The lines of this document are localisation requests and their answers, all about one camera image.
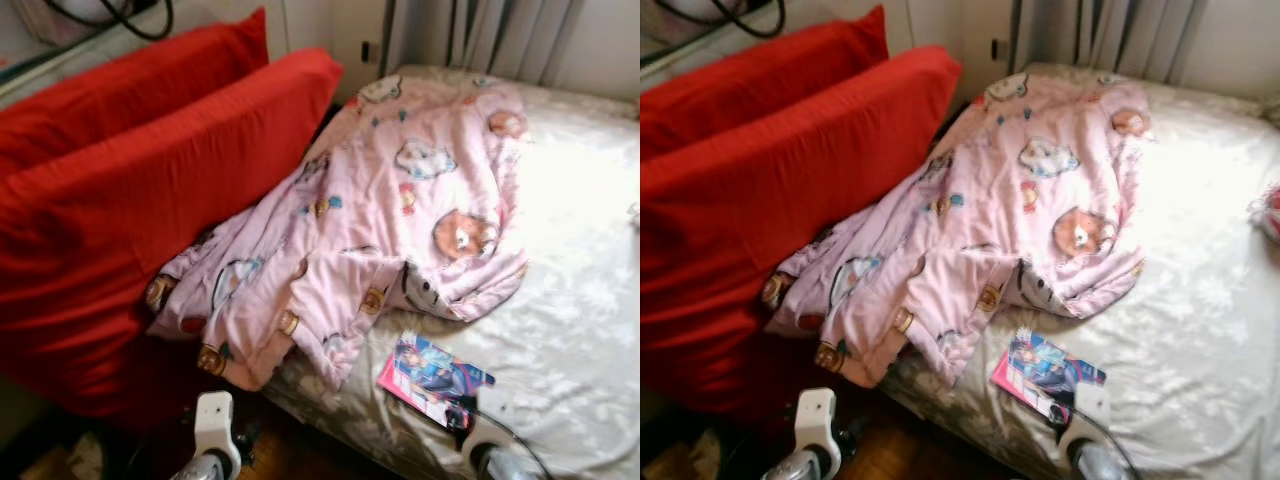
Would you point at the large red cushion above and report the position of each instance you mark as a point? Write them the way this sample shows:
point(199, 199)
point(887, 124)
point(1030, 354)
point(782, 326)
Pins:
point(130, 90)
point(130, 230)
point(760, 230)
point(760, 85)

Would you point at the grey curtain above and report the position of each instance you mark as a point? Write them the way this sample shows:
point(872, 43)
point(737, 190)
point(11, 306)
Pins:
point(490, 35)
point(1110, 35)

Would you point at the pink cartoon print blanket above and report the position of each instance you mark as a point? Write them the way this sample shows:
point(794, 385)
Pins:
point(1020, 200)
point(400, 200)

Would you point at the red white blue star bolster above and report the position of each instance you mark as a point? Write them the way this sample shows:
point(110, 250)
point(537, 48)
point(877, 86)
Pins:
point(1268, 212)

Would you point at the cream patterned bed sheet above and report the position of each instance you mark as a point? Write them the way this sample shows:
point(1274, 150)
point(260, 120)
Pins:
point(1200, 320)
point(570, 300)

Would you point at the colourful comic book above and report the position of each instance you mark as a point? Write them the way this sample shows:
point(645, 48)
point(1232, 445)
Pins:
point(1045, 372)
point(430, 375)

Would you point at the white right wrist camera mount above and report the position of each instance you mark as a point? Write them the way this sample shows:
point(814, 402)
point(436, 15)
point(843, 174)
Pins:
point(1090, 410)
point(495, 415)

